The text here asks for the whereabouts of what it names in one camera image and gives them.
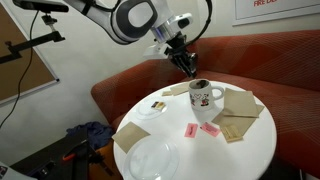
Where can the orange patterned sofa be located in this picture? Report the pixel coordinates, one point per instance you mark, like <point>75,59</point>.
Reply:
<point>282,69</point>

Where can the brown napkin beside large plate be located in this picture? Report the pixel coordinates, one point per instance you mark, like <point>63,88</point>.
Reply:
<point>128,136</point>

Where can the white cartoon print mug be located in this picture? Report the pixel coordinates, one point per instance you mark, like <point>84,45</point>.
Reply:
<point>203,94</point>

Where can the cork bulletin board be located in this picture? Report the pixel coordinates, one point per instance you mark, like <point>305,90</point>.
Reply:
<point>37,77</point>

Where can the fire dept valve sign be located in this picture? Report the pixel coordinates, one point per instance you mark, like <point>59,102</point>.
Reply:
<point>254,11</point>

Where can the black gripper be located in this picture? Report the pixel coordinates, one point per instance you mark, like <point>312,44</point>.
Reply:
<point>181,57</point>

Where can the pink sweetener packet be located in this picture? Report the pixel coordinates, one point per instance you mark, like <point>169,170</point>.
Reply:
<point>210,129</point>
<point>191,130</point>

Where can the black camera on mount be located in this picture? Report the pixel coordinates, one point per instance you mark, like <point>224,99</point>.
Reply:
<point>41,5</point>

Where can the round white table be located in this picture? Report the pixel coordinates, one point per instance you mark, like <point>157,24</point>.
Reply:
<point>205,157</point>

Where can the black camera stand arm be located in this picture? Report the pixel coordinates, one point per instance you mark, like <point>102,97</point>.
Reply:
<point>15,50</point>

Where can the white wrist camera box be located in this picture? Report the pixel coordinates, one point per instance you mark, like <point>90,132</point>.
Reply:
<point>158,51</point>

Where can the brown napkin near small plate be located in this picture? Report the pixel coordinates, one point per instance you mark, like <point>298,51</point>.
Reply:
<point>179,89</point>

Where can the blue cloth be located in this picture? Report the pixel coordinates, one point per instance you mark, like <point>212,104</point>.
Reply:
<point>99,135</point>

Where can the large white plate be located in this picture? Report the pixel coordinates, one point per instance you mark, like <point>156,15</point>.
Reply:
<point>151,158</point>

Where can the brown napkin under mug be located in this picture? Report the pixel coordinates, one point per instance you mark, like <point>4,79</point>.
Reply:
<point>242,123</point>

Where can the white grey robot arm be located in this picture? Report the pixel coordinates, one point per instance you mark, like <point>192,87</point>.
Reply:
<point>130,20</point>

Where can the black equipment with orange clamp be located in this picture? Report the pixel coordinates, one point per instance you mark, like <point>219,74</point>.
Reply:
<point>66,159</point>

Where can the small white plate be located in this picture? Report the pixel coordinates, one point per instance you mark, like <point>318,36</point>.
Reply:
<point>145,112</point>

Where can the small brown sugar packet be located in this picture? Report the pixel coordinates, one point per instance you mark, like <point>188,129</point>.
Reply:
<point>231,133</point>

